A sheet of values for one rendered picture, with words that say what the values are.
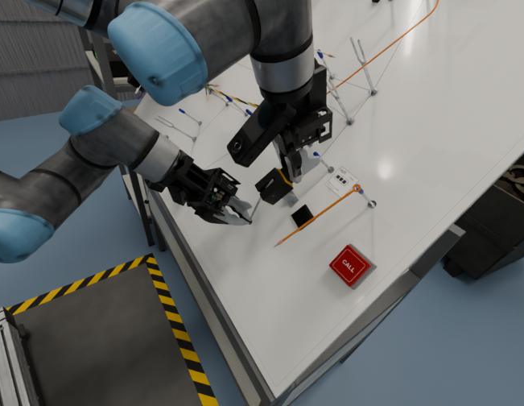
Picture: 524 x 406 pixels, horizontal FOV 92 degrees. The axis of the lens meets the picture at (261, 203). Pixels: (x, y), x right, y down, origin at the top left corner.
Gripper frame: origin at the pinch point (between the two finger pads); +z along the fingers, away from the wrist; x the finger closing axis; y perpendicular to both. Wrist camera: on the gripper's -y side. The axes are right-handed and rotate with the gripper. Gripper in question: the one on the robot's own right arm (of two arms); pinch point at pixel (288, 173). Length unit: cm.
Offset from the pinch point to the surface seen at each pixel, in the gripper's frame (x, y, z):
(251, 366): -25.4, -23.9, 18.2
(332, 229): -11.8, 2.7, 6.6
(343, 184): -5.5, 8.8, 3.8
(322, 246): -13.3, -0.6, 8.0
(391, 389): -58, 11, 125
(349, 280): -21.7, -0.4, 4.2
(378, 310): -26.7, 8.9, 40.5
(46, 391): 6, -126, 74
